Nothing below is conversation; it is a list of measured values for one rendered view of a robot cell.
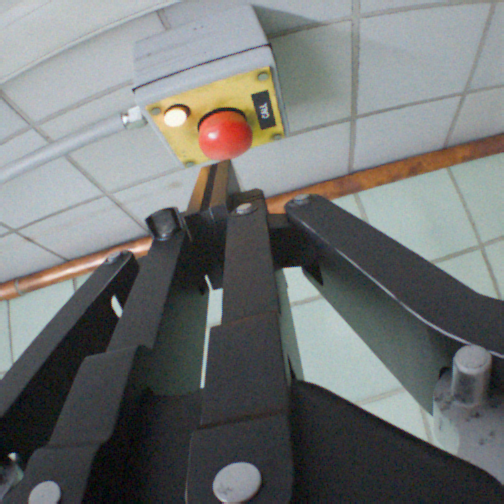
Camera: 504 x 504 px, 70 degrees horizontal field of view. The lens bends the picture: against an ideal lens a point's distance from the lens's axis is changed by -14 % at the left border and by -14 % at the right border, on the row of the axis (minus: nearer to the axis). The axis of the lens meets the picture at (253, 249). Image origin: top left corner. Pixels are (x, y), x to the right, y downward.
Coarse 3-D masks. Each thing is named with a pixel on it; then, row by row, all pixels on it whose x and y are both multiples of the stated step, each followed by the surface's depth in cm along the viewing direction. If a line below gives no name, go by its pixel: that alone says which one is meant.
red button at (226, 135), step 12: (204, 120) 29; (216, 120) 28; (228, 120) 28; (240, 120) 28; (204, 132) 28; (216, 132) 28; (228, 132) 28; (240, 132) 28; (252, 132) 29; (204, 144) 28; (216, 144) 28; (228, 144) 28; (240, 144) 29; (216, 156) 29; (228, 156) 30
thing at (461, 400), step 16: (464, 352) 5; (480, 352) 5; (464, 368) 5; (480, 368) 5; (448, 384) 6; (464, 384) 5; (480, 384) 5; (448, 400) 5; (464, 400) 5; (480, 400) 5; (496, 400) 5; (448, 416) 5; (464, 416) 5; (480, 416) 5; (496, 416) 5; (448, 432) 5; (464, 432) 5; (480, 432) 5; (496, 432) 5; (448, 448) 5; (464, 448) 5; (480, 448) 4; (496, 448) 4; (480, 464) 4; (496, 464) 4
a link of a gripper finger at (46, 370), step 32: (128, 256) 13; (96, 288) 11; (64, 320) 10; (96, 320) 11; (32, 352) 9; (64, 352) 9; (96, 352) 10; (0, 384) 8; (32, 384) 8; (64, 384) 9; (0, 416) 7; (32, 416) 8; (0, 448) 7; (32, 448) 7
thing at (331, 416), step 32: (160, 416) 6; (192, 416) 6; (320, 416) 5; (352, 416) 5; (160, 448) 5; (320, 448) 5; (352, 448) 5; (384, 448) 4; (416, 448) 4; (128, 480) 5; (160, 480) 5; (320, 480) 4; (352, 480) 4; (384, 480) 4; (416, 480) 4; (448, 480) 4; (480, 480) 4
